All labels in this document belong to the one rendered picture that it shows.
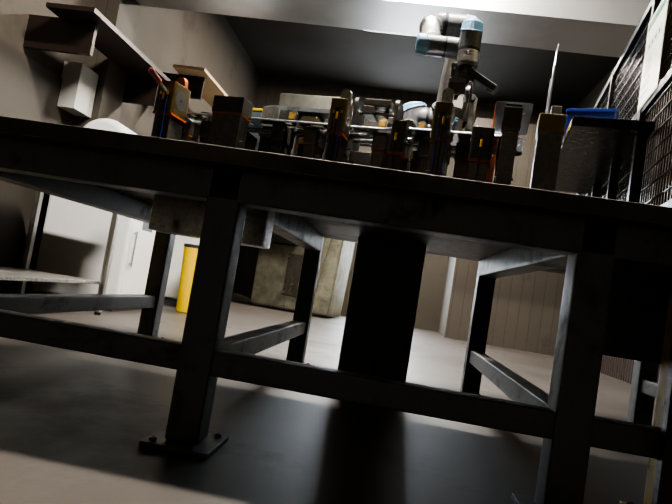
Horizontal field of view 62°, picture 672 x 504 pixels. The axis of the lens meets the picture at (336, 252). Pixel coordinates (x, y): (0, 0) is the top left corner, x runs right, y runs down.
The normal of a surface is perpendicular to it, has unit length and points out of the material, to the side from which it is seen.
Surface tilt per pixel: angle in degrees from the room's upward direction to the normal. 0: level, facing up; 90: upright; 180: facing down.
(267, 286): 90
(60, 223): 90
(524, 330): 90
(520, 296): 90
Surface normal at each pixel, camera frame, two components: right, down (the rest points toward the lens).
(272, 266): -0.25, -0.10
